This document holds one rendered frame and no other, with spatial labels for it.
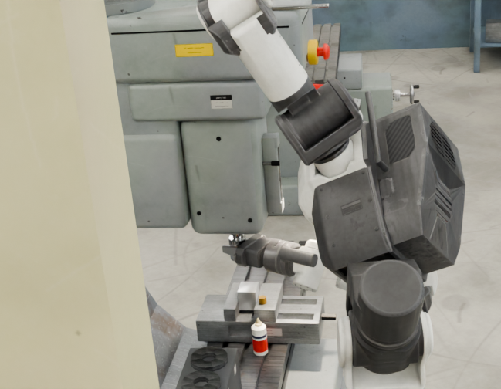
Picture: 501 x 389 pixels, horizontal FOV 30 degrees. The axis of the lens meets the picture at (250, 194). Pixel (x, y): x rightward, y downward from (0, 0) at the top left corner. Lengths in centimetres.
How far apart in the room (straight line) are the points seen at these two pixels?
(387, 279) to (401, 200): 22
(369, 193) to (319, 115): 18
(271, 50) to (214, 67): 44
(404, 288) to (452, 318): 286
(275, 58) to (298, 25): 38
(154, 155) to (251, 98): 29
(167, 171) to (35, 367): 181
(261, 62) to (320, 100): 15
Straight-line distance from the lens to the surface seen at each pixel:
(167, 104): 223
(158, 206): 234
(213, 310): 267
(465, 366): 416
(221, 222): 234
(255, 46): 173
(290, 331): 260
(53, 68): 43
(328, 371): 264
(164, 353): 269
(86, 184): 44
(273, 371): 251
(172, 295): 480
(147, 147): 228
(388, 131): 190
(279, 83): 176
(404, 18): 889
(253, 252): 240
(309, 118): 181
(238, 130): 223
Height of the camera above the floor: 235
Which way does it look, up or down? 24 degrees down
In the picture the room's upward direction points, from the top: 5 degrees counter-clockwise
